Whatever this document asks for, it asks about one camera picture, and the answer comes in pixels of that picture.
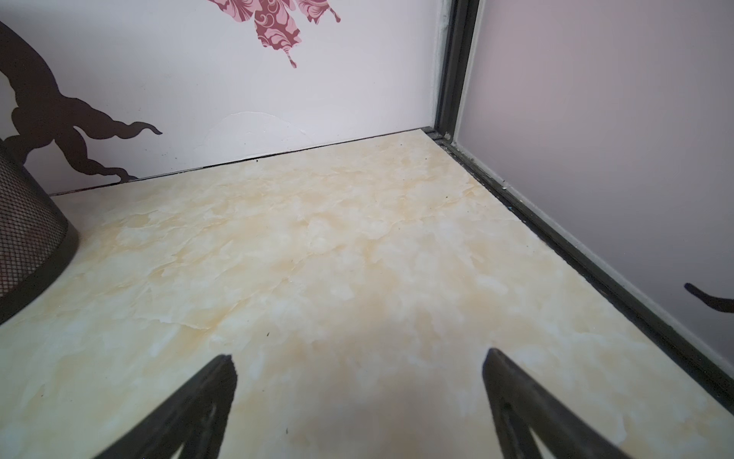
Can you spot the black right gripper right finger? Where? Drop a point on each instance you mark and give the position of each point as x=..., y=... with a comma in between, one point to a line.
x=523, y=411

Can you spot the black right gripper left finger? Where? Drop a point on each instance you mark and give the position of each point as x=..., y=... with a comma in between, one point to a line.
x=191, y=423

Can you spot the black mesh trash bin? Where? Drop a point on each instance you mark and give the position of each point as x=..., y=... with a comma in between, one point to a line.
x=38, y=242

